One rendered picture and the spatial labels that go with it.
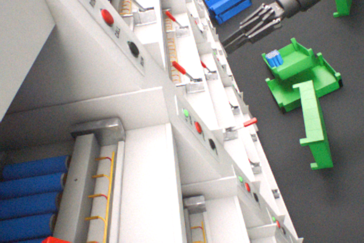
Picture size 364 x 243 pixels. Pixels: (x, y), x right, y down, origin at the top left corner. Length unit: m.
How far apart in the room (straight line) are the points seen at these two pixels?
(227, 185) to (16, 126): 0.28
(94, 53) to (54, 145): 0.13
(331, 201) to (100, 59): 1.05
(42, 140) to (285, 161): 1.10
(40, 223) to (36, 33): 0.15
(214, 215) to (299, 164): 0.88
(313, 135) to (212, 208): 0.72
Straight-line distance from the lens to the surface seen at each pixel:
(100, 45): 0.26
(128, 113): 0.30
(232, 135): 0.75
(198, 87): 0.62
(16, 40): 0.20
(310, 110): 1.17
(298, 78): 1.58
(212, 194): 0.44
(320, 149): 1.13
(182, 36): 0.85
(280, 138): 1.38
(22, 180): 0.30
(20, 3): 0.22
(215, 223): 0.44
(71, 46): 0.27
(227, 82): 1.19
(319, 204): 1.20
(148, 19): 0.53
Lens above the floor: 1.10
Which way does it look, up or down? 37 degrees down
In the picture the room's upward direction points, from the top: 39 degrees counter-clockwise
